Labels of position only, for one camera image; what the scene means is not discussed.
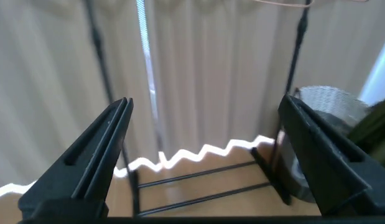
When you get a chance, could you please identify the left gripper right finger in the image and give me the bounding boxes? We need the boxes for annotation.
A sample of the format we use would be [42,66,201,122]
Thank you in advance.
[277,94,385,216]

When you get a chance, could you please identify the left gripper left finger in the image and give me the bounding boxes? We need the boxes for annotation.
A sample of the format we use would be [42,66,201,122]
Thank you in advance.
[17,97,134,218]

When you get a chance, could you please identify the beige curtain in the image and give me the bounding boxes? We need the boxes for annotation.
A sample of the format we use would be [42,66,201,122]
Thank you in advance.
[0,0,385,191]

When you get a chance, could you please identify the green sleeveless shirt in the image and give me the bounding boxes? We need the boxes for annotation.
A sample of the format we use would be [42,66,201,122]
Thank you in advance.
[347,95,385,172]

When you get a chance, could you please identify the white laundry basket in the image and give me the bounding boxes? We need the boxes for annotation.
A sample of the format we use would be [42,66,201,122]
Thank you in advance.
[278,85,372,203]

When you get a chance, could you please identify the black clothes rack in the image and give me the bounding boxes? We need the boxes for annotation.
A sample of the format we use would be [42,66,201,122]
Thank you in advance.
[83,0,314,218]

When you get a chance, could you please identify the pink clothes hanger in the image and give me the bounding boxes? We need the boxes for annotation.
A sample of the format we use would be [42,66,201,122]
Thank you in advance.
[251,0,315,9]

